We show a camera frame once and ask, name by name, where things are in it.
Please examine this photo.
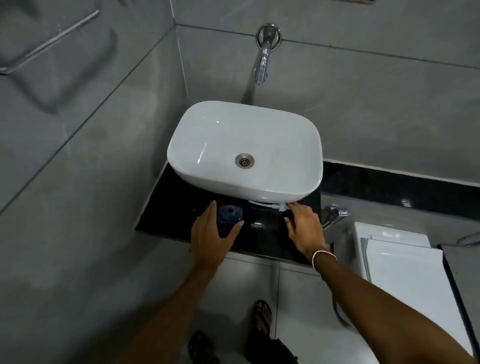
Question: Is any person's left hand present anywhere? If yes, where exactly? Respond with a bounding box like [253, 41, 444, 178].
[190, 200, 245, 271]

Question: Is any person's right hand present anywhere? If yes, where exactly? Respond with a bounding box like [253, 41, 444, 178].
[284, 202, 329, 263]

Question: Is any blue plastic bottle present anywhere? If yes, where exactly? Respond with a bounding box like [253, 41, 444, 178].
[217, 204, 244, 239]

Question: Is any person's right forearm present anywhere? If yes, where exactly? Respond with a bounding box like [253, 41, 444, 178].
[313, 253, 479, 364]

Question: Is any person's left forearm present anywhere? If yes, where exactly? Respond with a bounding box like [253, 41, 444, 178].
[118, 264, 222, 364]

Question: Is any white plastic toothbrush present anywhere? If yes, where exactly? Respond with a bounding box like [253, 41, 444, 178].
[248, 200, 290, 212]

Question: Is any white pink wristband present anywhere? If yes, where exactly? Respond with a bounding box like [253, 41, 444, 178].
[311, 250, 338, 269]

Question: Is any chrome angle valve tap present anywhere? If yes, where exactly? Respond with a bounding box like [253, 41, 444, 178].
[321, 205, 350, 230]

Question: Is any white ceramic sink basin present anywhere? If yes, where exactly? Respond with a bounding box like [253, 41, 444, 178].
[167, 100, 324, 203]

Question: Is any person's right sandal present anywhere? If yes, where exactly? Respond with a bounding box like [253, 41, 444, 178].
[251, 299, 273, 339]

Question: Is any white toilet cistern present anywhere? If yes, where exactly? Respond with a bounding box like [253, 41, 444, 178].
[352, 221, 433, 278]

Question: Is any person's dark trouser leg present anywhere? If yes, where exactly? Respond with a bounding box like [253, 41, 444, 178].
[245, 333, 298, 364]

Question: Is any chrome towel bar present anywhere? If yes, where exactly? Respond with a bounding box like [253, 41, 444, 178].
[0, 9, 101, 75]

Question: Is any black hanging strap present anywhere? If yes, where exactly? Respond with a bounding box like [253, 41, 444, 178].
[320, 275, 352, 328]

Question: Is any chrome wall faucet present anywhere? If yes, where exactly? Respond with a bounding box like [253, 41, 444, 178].
[253, 23, 281, 86]

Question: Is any chrome flexible hose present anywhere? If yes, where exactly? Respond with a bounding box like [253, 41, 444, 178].
[456, 231, 480, 248]

